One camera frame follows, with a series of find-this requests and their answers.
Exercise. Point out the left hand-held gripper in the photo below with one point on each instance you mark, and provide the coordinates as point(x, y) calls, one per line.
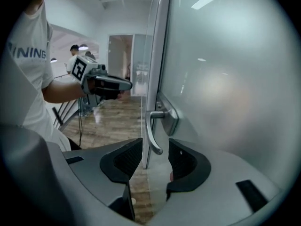
point(78, 68)

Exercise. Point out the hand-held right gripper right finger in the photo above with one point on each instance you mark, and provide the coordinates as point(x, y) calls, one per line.
point(188, 168)

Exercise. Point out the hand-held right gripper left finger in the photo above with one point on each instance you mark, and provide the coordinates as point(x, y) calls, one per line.
point(122, 163)

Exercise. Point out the frosted glass door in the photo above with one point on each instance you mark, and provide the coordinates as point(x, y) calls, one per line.
point(223, 67)

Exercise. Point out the person's left forearm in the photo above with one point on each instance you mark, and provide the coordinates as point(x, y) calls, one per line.
point(61, 91)

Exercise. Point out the person's left hand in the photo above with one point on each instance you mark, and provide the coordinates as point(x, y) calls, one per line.
point(120, 95)

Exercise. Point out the person's right hand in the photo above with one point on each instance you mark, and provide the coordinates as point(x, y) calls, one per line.
point(171, 176)

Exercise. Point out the dark pendant lamp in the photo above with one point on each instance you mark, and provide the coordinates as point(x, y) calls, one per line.
point(83, 47)
point(53, 60)

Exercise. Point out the person's white shirt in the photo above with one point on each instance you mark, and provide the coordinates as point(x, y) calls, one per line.
point(28, 67)

